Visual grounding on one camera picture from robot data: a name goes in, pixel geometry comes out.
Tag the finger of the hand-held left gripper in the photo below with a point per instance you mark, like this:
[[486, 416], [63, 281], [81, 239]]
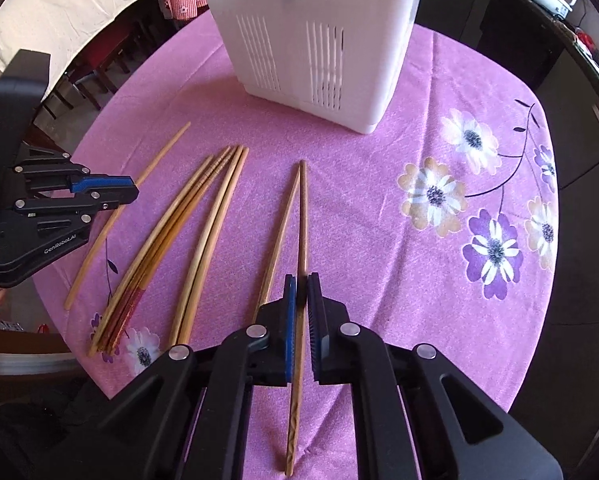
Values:
[[114, 199], [104, 183]]

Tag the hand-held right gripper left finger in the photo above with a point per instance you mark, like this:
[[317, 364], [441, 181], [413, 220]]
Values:
[[290, 330]]

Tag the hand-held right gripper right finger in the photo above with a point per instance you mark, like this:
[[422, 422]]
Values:
[[313, 330]]

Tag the plain brown wooden chopstick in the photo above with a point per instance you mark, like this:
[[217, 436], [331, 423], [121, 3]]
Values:
[[152, 240]]

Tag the thin pale wooden chopstick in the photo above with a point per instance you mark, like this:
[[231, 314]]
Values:
[[93, 254]]

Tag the red-tipped chopsticks bundle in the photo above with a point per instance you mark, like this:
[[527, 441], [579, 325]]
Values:
[[163, 234]]

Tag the white plastic cutlery holder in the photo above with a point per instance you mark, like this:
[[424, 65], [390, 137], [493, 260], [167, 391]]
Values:
[[379, 35]]

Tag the pink floral tablecloth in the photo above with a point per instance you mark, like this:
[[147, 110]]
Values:
[[379, 285]]

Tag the white hanging cloth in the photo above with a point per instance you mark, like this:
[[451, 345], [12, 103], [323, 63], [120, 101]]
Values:
[[54, 10]]

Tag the dark wooden chair red seat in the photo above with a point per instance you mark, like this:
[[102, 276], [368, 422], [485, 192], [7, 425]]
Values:
[[104, 55]]

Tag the person's black clothing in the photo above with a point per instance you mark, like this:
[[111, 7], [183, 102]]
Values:
[[19, 435]]

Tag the red packet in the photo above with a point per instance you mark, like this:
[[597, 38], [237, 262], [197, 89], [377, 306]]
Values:
[[585, 39]]

